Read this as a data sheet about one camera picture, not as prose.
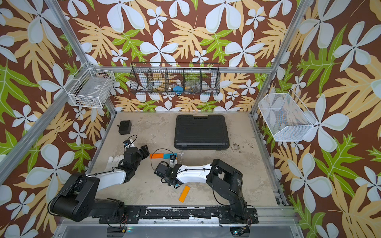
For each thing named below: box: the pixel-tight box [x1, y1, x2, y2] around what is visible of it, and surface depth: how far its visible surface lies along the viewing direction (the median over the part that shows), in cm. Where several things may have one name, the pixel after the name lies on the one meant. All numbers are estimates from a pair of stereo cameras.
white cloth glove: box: [104, 154, 125, 172], surface depth 95 cm
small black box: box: [117, 120, 132, 135], surface depth 109 cm
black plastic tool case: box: [174, 115, 230, 151], surface depth 100 cm
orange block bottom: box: [178, 185, 191, 203], surface depth 82 cm
